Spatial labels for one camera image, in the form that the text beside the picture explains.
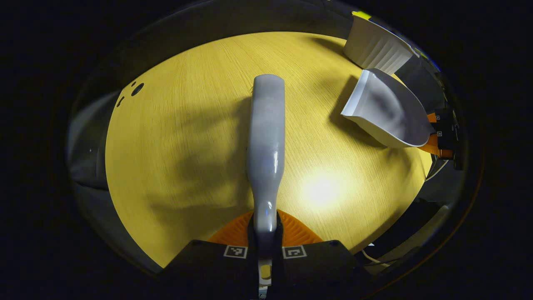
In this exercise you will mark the grey dustpan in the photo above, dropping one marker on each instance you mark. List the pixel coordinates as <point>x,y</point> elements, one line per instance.
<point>387,112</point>

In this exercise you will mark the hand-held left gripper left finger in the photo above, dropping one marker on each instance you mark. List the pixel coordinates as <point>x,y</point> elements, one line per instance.
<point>208,271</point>

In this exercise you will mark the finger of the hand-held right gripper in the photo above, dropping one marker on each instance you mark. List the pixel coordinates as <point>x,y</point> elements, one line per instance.
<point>445,121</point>
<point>445,143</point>

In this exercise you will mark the wooden desktop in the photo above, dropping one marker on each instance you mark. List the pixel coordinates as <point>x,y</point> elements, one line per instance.
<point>187,158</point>

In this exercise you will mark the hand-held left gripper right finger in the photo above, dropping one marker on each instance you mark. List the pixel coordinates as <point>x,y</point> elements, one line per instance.
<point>320,271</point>

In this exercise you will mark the small grey broom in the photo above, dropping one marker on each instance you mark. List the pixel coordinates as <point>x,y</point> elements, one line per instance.
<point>266,137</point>

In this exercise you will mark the white garbage bin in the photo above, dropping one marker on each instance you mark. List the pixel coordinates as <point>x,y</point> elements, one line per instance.
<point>377,48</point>

